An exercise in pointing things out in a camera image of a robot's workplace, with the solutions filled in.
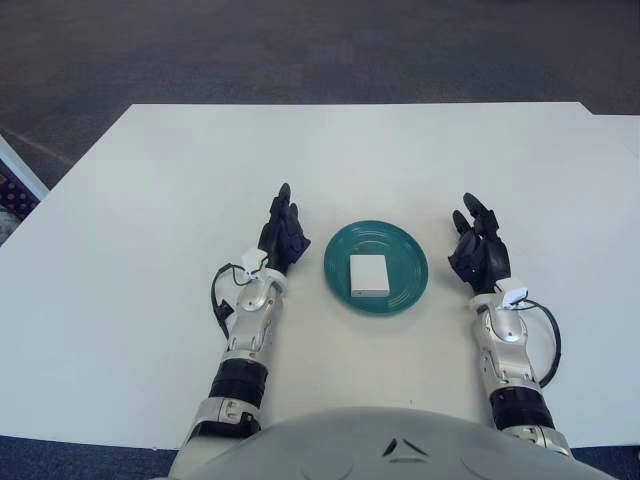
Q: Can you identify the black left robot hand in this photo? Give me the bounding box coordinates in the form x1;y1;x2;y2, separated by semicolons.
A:
257;182;312;276

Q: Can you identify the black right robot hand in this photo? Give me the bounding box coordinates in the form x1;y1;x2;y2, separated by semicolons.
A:
447;192;512;296

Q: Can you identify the white charger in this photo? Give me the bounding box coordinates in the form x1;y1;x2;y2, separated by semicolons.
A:
348;253;391;298

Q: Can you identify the teal round plate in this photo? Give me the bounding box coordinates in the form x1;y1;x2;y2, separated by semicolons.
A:
323;219;430;316

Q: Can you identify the grey robot torso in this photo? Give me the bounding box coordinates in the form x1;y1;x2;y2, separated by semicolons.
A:
167;406;596;480

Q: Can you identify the white board panel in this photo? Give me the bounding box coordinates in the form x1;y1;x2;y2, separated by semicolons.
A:
0;134;50;199

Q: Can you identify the patterned blue rug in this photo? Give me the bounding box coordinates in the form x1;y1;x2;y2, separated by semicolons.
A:
0;162;40;244

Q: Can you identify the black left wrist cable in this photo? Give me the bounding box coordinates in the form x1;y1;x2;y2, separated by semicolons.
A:
210;262;251;341

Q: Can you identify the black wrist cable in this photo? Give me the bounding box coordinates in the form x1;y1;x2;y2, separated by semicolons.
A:
210;262;251;341
524;298;562;389

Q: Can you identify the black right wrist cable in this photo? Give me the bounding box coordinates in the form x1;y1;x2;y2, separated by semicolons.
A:
524;298;562;389

